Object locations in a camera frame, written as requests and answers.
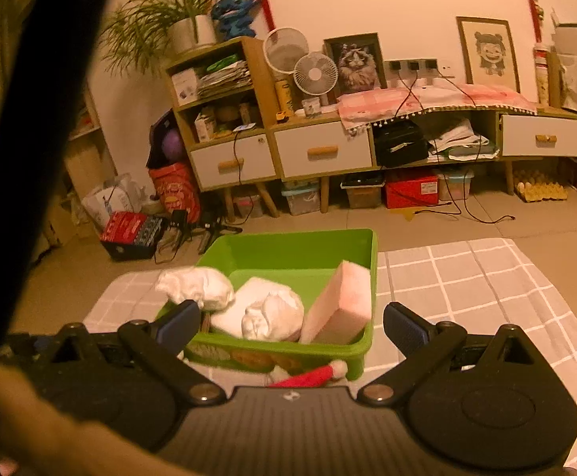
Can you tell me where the white plastic bag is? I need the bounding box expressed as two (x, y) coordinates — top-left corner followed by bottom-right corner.
(81, 173), (143, 229)

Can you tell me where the yellow bottle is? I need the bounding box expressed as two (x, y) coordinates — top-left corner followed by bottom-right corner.
(274, 79), (294, 115)

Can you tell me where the red shopping bag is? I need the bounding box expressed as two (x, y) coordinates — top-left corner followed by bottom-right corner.
(148, 161), (202, 224)

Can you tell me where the black floor cable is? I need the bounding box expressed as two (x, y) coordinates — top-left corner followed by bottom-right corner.
(392, 205), (517, 224)

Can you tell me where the white plush toy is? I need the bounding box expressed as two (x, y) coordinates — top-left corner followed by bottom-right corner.
(241, 290), (305, 342)
(155, 267), (236, 311)

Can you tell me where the stack of papers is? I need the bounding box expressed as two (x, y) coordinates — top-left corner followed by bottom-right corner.
(196, 59), (252, 97)

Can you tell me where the clear storage box blue lid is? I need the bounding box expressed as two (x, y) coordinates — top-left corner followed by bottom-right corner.
(281, 183), (321, 216)
(437, 169), (475, 202)

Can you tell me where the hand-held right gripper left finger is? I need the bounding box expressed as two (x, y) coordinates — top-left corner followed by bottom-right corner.
(45, 299), (227, 405)

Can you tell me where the grey checked mat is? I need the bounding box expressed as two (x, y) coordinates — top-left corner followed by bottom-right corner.
(82, 238), (577, 472)

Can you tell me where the blue plush toy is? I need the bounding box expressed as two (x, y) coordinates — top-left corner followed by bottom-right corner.
(211, 0), (262, 39)

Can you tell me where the wooden tv cabinet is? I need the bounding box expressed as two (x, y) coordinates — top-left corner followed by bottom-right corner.
(164, 35), (577, 219)

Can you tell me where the framed cat picture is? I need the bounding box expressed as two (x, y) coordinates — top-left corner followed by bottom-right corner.
(324, 33), (388, 95)

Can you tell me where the santa plush toy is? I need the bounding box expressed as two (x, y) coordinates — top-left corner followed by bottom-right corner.
(263, 361), (349, 388)

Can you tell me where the white carton on shelf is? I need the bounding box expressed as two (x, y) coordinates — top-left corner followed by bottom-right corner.
(172, 69), (200, 107)

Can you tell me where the white printed tube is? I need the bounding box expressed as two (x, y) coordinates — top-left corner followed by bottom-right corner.
(533, 44), (552, 105)

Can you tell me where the pile of folded clothes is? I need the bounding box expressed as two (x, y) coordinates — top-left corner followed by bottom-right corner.
(427, 119), (500, 162)

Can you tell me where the red shoe box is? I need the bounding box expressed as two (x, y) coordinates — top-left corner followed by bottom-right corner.
(385, 173), (440, 209)

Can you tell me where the purple ball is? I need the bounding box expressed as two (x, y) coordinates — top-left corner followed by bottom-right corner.
(162, 128), (186, 159)

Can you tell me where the small white desk fan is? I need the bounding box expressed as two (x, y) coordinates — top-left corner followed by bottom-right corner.
(293, 52), (339, 107)

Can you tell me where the white cabinet drawer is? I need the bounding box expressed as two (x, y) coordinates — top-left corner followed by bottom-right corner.
(189, 134), (276, 189)
(500, 114), (577, 157)
(273, 121), (373, 179)

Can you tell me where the egg tray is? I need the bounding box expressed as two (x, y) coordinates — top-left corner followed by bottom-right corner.
(514, 178), (569, 204)

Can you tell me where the green plastic bin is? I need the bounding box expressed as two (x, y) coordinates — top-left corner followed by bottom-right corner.
(183, 228), (379, 382)

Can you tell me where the black bag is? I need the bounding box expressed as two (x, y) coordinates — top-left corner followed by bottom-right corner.
(372, 119), (429, 168)

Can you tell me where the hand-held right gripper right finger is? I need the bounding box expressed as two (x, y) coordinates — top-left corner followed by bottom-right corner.
(357, 301), (549, 405)

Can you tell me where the large white desk fan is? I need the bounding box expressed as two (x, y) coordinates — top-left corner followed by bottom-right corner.
(263, 27), (310, 77)

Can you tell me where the red and black box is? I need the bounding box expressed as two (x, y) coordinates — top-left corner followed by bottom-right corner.
(101, 211), (164, 261)

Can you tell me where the small clear storage box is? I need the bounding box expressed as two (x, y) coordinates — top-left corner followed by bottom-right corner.
(234, 193), (264, 219)

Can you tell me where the pink table cloth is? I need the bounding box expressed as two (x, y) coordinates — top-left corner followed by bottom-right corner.
(337, 82), (538, 134)

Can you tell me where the black strap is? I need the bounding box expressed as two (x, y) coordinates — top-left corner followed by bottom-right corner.
(0, 0), (121, 392)

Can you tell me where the black tripod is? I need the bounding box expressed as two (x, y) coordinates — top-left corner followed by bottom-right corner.
(169, 208), (243, 253)

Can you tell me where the pink and white foam block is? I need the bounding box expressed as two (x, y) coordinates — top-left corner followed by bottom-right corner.
(299, 259), (374, 345)

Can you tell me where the potted green plant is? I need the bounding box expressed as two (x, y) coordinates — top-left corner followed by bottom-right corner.
(97, 0), (240, 75)

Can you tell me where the framed cartoon drawing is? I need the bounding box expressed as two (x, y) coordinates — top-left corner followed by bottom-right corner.
(456, 16), (521, 94)

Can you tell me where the clear storage box dark lid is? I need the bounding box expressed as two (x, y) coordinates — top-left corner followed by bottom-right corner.
(340, 176), (385, 209)

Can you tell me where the wall socket row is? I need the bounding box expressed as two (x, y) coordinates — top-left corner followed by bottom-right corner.
(386, 58), (439, 77)

